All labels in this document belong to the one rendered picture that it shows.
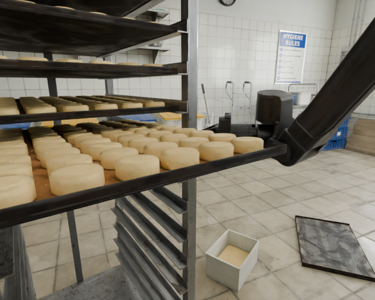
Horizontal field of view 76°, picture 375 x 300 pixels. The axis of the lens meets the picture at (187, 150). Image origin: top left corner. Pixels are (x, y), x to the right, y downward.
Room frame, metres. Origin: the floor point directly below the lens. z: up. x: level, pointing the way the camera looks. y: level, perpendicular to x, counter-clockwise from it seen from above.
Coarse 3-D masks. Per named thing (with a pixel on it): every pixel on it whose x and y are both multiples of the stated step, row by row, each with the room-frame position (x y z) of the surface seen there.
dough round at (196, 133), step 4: (192, 132) 0.46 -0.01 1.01; (196, 132) 0.46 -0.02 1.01; (200, 132) 0.46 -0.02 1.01; (204, 132) 0.46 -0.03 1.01; (208, 132) 0.45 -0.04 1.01; (212, 132) 0.46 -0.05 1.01; (192, 136) 0.45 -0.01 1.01; (196, 136) 0.44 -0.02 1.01; (200, 136) 0.44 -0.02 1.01; (204, 136) 0.44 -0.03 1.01
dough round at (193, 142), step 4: (180, 140) 0.37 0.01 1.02; (184, 140) 0.37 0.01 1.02; (188, 140) 0.37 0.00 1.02; (192, 140) 0.37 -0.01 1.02; (196, 140) 0.37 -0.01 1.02; (200, 140) 0.37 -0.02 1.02; (204, 140) 0.37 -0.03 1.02; (208, 140) 0.38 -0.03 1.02; (180, 144) 0.37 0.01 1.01; (184, 144) 0.36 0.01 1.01; (188, 144) 0.36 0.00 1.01; (192, 144) 0.36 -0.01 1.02; (196, 144) 0.36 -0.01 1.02; (200, 144) 0.36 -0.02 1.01; (196, 148) 0.36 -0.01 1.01
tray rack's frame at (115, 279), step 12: (48, 60) 0.98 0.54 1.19; (108, 60) 1.10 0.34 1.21; (48, 84) 0.98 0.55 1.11; (108, 84) 1.09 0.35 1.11; (60, 120) 0.99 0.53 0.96; (72, 216) 0.99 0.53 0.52; (72, 228) 0.98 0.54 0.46; (72, 240) 0.98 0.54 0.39; (120, 264) 1.11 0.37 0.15; (96, 276) 1.02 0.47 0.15; (108, 276) 1.02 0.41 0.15; (120, 276) 1.02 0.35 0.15; (72, 288) 0.95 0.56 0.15; (84, 288) 0.95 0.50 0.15; (96, 288) 0.95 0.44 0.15; (108, 288) 0.95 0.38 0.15; (120, 288) 0.95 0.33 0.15; (132, 288) 0.95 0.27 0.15
